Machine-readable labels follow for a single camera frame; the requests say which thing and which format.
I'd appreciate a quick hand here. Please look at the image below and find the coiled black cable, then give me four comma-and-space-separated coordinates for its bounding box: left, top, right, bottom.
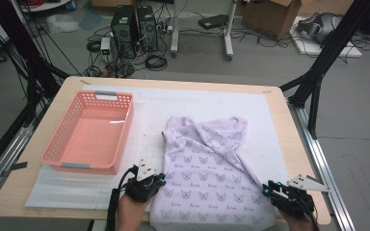
84, 64, 103, 78
145, 54, 169, 72
86, 39, 102, 54

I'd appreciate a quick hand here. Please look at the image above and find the black sleeved gripper cable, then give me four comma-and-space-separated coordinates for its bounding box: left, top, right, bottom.
105, 165, 140, 231

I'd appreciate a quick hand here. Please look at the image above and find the white grid mat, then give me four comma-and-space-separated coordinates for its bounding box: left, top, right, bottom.
24, 84, 300, 217

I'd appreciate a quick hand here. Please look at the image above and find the grey metal bracket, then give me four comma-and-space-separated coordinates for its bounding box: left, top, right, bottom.
1, 161, 29, 177
305, 174, 324, 185

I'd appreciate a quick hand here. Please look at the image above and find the black metal frame stand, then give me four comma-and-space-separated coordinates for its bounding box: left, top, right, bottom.
278, 0, 370, 141
0, 0, 70, 126

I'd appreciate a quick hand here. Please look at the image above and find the white metal stand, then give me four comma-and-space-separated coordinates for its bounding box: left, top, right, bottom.
170, 0, 239, 62

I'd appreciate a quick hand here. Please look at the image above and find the white round table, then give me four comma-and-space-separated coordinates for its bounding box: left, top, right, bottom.
18, 0, 71, 13

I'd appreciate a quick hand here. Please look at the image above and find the white power strip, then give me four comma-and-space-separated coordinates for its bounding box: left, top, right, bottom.
158, 23, 173, 35

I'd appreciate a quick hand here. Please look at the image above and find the open cardboard box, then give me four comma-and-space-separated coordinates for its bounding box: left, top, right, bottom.
242, 0, 303, 41

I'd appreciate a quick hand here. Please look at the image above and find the small white device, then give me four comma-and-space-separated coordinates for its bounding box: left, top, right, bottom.
99, 37, 112, 56

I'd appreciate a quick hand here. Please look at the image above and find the person's right hand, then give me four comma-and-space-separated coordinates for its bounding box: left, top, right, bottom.
279, 209, 318, 231

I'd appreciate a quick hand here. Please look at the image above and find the aluminium rail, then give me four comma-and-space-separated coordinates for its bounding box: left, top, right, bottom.
0, 105, 46, 210
287, 99, 356, 231

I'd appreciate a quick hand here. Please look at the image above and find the grey headset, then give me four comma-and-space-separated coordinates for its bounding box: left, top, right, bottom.
297, 12, 343, 44

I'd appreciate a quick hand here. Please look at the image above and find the person's left hand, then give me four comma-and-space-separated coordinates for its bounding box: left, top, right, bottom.
115, 192, 152, 224

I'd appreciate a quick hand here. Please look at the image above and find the white floor board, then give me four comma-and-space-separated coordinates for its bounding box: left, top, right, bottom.
289, 15, 363, 60

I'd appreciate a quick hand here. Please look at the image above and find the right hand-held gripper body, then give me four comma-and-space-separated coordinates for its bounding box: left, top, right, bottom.
270, 173, 330, 220

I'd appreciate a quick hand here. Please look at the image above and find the black computer tower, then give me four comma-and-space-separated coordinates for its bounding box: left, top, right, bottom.
136, 5, 159, 54
110, 4, 139, 61

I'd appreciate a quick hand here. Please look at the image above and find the clear plastic bag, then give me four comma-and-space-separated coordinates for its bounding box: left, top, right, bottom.
46, 13, 81, 35

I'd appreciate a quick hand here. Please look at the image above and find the pink plastic basket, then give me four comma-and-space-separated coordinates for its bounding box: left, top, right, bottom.
40, 90, 135, 176

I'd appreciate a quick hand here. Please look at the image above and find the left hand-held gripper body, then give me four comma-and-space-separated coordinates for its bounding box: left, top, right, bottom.
124, 158, 161, 204

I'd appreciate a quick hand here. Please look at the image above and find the lavender printed towel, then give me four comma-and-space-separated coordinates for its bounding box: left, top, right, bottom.
149, 115, 277, 231

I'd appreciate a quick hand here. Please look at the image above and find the flat black device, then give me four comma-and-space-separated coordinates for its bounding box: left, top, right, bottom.
198, 13, 229, 31

